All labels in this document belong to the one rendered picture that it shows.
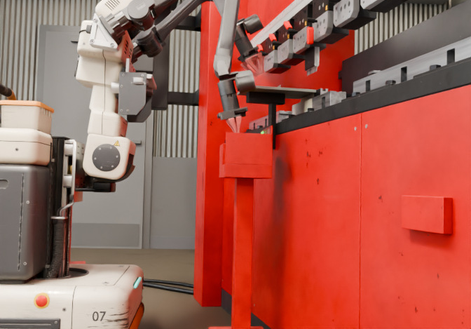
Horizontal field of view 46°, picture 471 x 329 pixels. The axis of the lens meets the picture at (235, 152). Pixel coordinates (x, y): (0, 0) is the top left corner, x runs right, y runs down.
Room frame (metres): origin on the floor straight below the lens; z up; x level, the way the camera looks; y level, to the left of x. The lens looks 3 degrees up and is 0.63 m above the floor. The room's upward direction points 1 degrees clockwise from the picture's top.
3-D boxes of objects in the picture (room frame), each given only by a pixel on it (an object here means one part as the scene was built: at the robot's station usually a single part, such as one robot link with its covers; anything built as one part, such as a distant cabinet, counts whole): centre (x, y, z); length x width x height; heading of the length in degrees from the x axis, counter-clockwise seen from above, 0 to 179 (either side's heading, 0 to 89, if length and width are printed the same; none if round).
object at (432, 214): (1.13, -0.39, 0.59); 0.15 x 0.02 x 0.07; 14
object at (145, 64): (3.20, 0.56, 1.42); 0.45 x 0.12 x 0.36; 11
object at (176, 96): (3.36, 0.29, 1.18); 0.40 x 0.24 x 0.07; 14
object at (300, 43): (2.19, -0.28, 1.26); 0.15 x 0.09 x 0.17; 14
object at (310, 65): (2.17, -0.29, 1.13); 0.10 x 0.02 x 0.10; 14
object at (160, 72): (3.26, 0.48, 1.52); 0.51 x 0.25 x 0.85; 11
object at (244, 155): (1.97, -0.03, 0.75); 0.20 x 0.16 x 0.18; 7
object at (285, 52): (2.38, -0.24, 1.26); 0.15 x 0.09 x 0.17; 14
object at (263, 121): (2.70, -0.16, 0.92); 0.50 x 0.06 x 0.10; 14
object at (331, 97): (2.11, -0.31, 0.92); 0.39 x 0.06 x 0.10; 14
